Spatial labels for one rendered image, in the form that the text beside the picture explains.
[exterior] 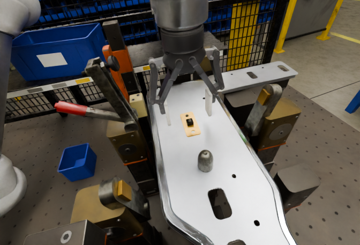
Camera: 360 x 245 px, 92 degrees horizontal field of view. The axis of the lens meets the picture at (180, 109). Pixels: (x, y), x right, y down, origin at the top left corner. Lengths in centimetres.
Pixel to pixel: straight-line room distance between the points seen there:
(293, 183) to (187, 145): 22
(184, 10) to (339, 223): 73
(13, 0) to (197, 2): 55
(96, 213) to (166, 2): 32
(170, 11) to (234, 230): 35
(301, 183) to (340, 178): 44
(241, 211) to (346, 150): 67
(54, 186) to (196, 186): 66
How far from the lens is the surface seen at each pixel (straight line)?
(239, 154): 42
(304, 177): 45
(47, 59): 79
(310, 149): 90
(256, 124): 45
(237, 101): 57
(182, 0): 28
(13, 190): 82
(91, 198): 34
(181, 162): 40
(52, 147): 106
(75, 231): 27
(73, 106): 41
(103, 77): 34
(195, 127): 45
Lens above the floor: 135
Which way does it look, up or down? 43 degrees down
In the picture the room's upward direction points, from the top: 8 degrees counter-clockwise
